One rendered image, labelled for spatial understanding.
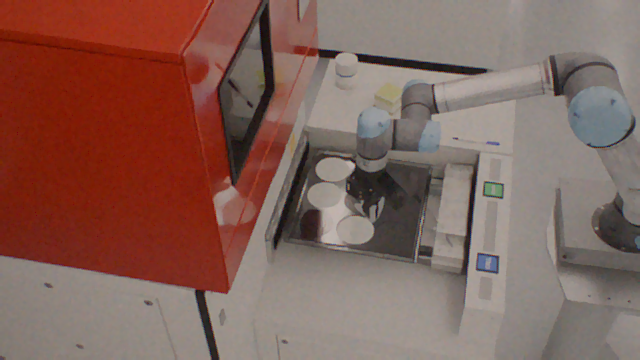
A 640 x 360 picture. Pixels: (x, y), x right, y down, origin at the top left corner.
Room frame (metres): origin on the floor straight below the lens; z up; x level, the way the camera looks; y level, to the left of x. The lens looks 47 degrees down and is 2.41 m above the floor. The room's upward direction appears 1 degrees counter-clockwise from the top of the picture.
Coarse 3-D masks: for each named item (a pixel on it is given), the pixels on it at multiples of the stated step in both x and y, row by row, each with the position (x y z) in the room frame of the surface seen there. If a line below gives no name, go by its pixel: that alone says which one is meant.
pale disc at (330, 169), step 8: (328, 160) 1.52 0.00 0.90; (336, 160) 1.52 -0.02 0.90; (320, 168) 1.49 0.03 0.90; (328, 168) 1.49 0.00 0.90; (336, 168) 1.49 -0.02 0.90; (344, 168) 1.49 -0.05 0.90; (320, 176) 1.46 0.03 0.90; (328, 176) 1.45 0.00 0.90; (336, 176) 1.45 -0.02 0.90; (344, 176) 1.45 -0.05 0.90
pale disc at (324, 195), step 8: (320, 184) 1.42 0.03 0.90; (328, 184) 1.42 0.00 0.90; (312, 192) 1.39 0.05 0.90; (320, 192) 1.39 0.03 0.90; (328, 192) 1.39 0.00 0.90; (336, 192) 1.39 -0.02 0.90; (312, 200) 1.36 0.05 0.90; (320, 200) 1.36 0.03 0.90; (328, 200) 1.36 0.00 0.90; (336, 200) 1.36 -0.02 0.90
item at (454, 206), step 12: (444, 180) 1.45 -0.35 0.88; (456, 180) 1.45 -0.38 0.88; (468, 180) 1.45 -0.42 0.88; (444, 192) 1.40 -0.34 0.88; (456, 192) 1.40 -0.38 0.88; (468, 192) 1.40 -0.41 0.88; (444, 204) 1.35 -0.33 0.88; (456, 204) 1.35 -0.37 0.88; (468, 204) 1.35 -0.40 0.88; (444, 216) 1.31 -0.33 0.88; (456, 216) 1.31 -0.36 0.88; (444, 240) 1.22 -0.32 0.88; (432, 264) 1.14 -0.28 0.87; (444, 264) 1.14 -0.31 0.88
